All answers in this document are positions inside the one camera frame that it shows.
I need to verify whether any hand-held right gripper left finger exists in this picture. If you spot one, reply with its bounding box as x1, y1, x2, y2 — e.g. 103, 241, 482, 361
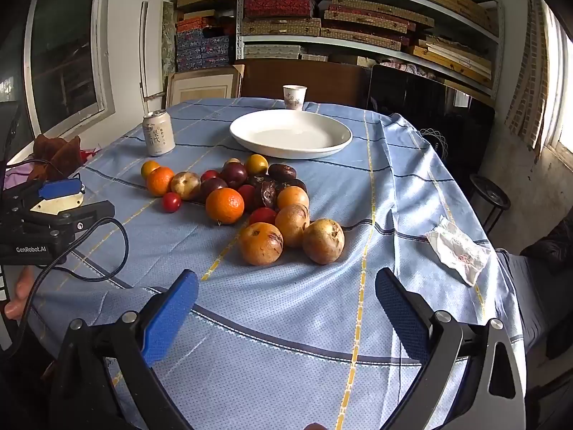
47, 270, 200, 430

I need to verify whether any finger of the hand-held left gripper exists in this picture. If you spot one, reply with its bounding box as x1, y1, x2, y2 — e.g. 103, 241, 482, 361
2, 178, 87, 216
15, 192, 116, 243

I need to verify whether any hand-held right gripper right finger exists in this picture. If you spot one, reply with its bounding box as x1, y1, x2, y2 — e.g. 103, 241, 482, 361
375, 267, 526, 430

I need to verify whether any orange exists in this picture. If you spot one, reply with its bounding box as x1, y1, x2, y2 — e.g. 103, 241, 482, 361
205, 187, 245, 225
146, 167, 175, 198

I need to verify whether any dark purple plum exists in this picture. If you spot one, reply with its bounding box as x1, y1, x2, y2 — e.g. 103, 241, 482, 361
198, 177, 229, 204
221, 162, 248, 190

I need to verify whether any white oval plate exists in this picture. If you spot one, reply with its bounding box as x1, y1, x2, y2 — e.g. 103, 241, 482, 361
229, 110, 353, 160

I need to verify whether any person's left hand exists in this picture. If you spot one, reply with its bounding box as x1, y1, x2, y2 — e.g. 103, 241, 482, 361
4, 266, 37, 321

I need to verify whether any red brown cloth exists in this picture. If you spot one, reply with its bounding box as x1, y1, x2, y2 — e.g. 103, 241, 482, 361
27, 134, 86, 180

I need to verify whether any white crumpled tissue packet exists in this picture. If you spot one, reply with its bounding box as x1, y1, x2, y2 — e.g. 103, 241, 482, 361
425, 216, 493, 287

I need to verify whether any blue plaid tablecloth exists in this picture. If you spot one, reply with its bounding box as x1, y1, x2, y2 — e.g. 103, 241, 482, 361
27, 97, 529, 430

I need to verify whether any white drink can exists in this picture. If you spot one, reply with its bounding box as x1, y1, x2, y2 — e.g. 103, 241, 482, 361
142, 110, 176, 157

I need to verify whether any person's grey trouser leg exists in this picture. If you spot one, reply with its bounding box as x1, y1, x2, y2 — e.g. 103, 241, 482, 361
497, 248, 573, 354

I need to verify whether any white framed window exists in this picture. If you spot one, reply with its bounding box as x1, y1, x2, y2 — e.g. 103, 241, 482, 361
537, 0, 573, 162
22, 0, 117, 144

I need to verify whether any black round stool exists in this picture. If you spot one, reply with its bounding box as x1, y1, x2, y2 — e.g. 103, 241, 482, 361
468, 174, 512, 234

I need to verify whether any white leaning strip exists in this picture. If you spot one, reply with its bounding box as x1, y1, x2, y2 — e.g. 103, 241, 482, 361
139, 1, 167, 104

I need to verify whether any dark cloth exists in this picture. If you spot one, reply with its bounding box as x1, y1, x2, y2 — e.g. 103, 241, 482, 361
519, 221, 573, 261

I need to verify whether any mottled green slab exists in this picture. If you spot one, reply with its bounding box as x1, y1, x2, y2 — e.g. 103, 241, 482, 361
161, 1, 177, 81

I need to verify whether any stack of blue patterned boxes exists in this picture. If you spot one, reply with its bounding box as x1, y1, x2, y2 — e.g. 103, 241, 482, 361
175, 31, 237, 72

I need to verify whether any orange patterned box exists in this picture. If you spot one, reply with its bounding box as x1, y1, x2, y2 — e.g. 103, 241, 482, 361
176, 17, 216, 33

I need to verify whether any white paper cup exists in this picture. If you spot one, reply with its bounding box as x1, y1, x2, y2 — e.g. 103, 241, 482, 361
282, 84, 308, 111

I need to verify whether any grey metal shelf rack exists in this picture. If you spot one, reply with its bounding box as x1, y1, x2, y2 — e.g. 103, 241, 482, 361
235, 0, 504, 99

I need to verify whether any patterned beige curtain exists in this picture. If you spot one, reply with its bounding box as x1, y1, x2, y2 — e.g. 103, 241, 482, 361
505, 0, 556, 153

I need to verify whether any black cable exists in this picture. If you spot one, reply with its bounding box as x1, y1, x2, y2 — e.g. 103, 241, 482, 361
9, 217, 130, 354

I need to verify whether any wooden picture frame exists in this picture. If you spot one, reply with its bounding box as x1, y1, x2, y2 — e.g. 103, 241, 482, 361
165, 65, 245, 109

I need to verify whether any black wire frame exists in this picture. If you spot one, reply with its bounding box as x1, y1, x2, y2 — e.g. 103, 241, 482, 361
418, 128, 451, 157

